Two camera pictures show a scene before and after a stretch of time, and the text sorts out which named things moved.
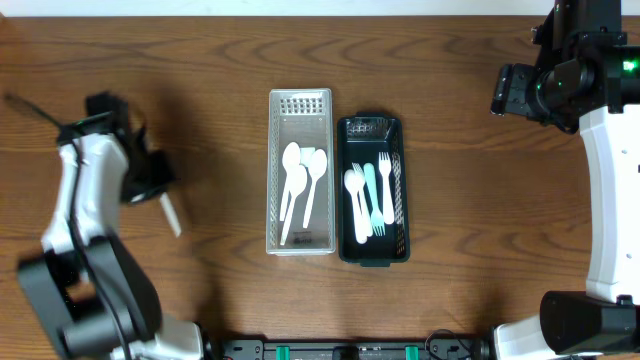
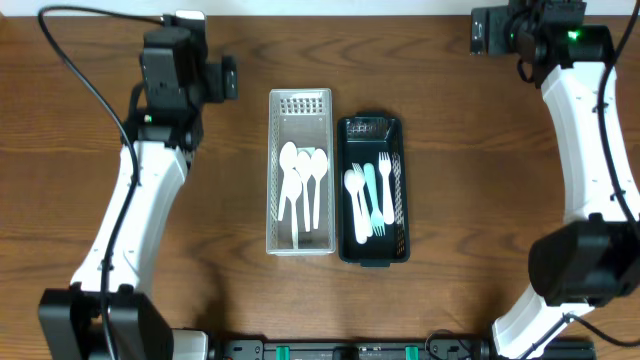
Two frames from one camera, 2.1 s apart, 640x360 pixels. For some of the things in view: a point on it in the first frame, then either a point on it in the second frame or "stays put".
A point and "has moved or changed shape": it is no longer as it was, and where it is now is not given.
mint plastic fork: (377, 221) stays put
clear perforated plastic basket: (305, 117) stays put
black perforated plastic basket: (360, 139) stays put
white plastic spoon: (297, 178) has moved or changed shape
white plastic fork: (388, 212) stays put
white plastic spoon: (317, 163) has moved or changed shape
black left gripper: (148, 176) -> (228, 78)
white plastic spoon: (171, 213) -> (303, 170)
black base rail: (352, 349) stays put
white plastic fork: (364, 202) stays put
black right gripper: (517, 95) -> (504, 17)
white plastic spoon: (351, 183) stays put
